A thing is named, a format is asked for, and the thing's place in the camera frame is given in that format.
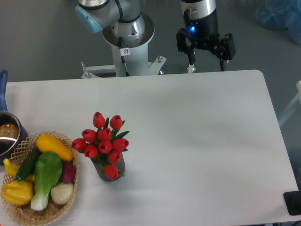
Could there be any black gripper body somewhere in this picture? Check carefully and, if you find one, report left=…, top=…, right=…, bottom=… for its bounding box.
left=183, top=9, right=219, bottom=49

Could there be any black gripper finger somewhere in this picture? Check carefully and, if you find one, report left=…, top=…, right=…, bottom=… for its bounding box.
left=215, top=33, right=236, bottom=71
left=176, top=28, right=196, bottom=65

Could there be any red tulip bouquet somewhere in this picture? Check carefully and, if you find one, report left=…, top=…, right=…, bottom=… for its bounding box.
left=71, top=111, right=130, bottom=181

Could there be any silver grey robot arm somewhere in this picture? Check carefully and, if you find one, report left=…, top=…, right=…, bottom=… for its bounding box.
left=75, top=0, right=236, bottom=76

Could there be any dark grey ribbed vase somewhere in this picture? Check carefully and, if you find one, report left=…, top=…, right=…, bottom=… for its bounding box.
left=91, top=151, right=125, bottom=182

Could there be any blue plastic bag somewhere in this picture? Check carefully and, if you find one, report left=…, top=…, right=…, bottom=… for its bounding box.
left=255, top=0, right=301, bottom=44

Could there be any black device at table edge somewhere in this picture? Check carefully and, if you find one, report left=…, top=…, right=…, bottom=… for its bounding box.
left=283, top=191, right=301, bottom=216

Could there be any yellow squash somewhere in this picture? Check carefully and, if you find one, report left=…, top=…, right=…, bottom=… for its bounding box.
left=36, top=134, right=73, bottom=161

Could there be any purple red onion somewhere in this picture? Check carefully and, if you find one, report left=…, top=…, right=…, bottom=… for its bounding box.
left=61, top=162, right=76, bottom=183

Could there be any green bok choy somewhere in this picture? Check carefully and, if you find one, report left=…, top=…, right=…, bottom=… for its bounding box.
left=31, top=152, right=63, bottom=211

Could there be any white garlic bulb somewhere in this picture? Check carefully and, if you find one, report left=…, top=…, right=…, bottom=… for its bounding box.
left=51, top=183, right=73, bottom=205

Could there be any dark green cucumber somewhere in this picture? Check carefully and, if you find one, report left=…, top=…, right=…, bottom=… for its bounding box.
left=16, top=146, right=42, bottom=181

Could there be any woven wicker basket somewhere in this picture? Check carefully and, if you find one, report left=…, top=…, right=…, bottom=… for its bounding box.
left=0, top=131, right=79, bottom=226

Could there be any small yellow gourd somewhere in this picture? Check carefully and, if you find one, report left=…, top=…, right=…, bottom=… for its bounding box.
left=3, top=158, right=35, bottom=183

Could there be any yellow bell pepper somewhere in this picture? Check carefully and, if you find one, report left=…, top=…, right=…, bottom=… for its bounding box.
left=1, top=181, right=33, bottom=205

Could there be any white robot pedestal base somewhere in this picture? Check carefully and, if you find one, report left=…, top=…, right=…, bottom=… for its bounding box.
left=81, top=38, right=166, bottom=79

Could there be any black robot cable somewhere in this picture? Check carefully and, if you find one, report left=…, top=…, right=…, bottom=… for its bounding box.
left=119, top=37, right=130, bottom=77

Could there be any white frame at right edge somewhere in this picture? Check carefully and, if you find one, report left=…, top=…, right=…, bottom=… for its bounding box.
left=278, top=81, right=301, bottom=127

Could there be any blue handled saucepan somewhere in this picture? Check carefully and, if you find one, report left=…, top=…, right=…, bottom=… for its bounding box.
left=0, top=69, right=28, bottom=165

